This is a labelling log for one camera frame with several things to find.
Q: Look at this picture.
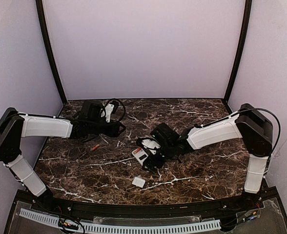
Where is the white remote control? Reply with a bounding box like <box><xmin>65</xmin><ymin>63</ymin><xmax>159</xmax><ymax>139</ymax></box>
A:
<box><xmin>131</xmin><ymin>147</ymin><xmax>151</xmax><ymax>165</ymax></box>

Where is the white battery cover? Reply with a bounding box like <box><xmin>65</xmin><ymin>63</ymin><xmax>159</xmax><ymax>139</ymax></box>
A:
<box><xmin>132</xmin><ymin>176</ymin><xmax>146</xmax><ymax>188</ymax></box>

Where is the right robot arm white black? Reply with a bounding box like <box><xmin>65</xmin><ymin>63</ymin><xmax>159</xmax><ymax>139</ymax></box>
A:
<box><xmin>136</xmin><ymin>103</ymin><xmax>278</xmax><ymax>194</ymax></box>

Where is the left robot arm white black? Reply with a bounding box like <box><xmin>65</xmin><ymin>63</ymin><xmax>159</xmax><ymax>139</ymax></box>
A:
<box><xmin>0</xmin><ymin>98</ymin><xmax>126</xmax><ymax>197</ymax></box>

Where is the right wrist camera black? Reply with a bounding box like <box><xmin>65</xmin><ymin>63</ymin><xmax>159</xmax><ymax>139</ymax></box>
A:
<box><xmin>136</xmin><ymin>137</ymin><xmax>161</xmax><ymax>155</ymax></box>

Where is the black front rail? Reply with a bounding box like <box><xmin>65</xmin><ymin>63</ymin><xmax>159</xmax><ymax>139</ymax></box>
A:
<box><xmin>51</xmin><ymin>197</ymin><xmax>245</xmax><ymax>218</ymax></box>

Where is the white slotted cable duct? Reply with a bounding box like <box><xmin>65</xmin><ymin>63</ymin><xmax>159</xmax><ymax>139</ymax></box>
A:
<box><xmin>19</xmin><ymin>208</ymin><xmax>221</xmax><ymax>234</ymax></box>

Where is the right black frame post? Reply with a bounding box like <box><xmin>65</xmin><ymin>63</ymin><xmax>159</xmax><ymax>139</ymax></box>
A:
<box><xmin>224</xmin><ymin>0</ymin><xmax>252</xmax><ymax>103</ymax></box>

